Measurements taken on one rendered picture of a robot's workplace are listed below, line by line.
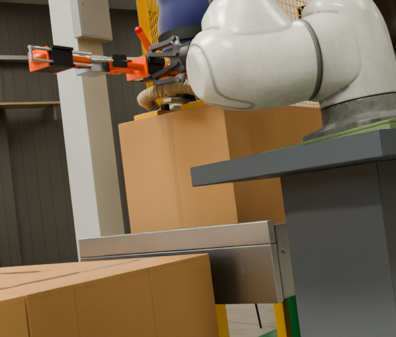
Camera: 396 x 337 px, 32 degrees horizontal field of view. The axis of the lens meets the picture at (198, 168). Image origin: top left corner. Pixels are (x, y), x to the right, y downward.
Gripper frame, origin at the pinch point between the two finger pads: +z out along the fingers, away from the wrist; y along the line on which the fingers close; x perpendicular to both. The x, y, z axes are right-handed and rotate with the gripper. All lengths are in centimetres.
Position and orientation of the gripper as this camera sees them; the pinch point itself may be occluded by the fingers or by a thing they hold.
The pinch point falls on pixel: (142, 69)
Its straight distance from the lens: 205.0
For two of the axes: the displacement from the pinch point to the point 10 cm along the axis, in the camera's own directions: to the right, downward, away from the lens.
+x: 6.0, -0.4, 8.0
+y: 1.2, 9.9, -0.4
